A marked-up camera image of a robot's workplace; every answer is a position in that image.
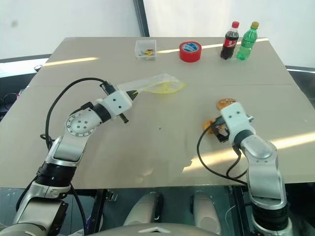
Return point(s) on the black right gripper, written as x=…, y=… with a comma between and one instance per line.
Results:
x=217, y=121

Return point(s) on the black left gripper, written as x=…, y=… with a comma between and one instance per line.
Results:
x=108, y=88

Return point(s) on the round orange snack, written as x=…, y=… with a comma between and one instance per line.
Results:
x=224, y=102
x=208, y=126

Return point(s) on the clear bag with yellow zip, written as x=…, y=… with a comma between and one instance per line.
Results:
x=157, y=81

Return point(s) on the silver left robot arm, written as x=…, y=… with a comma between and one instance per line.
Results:
x=76, y=125

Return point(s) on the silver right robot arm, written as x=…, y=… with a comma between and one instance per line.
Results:
x=261, y=152

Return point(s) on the clear plastic box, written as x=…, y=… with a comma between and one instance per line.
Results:
x=139, y=45

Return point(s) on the red tape roll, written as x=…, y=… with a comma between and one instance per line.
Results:
x=183, y=55

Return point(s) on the black table leg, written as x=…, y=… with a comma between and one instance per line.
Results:
x=98, y=209
x=238, y=209

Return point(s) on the cola bottle with red cap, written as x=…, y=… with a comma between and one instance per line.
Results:
x=229, y=49

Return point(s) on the green bottle with yellow cap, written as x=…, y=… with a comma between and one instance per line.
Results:
x=246, y=46

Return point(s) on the small round silver object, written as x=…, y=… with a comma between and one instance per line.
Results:
x=38, y=67

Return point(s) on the grey robot torso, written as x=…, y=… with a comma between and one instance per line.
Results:
x=155, y=231

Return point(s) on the dark cluttered side desk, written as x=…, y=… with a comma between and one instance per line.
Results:
x=14, y=81

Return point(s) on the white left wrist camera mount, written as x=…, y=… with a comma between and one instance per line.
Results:
x=116, y=102

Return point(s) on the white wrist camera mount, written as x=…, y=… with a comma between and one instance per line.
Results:
x=116, y=102
x=236, y=118

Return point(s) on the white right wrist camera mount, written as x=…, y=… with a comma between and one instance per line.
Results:
x=236, y=118

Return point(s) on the dark window post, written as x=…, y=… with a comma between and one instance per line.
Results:
x=141, y=19

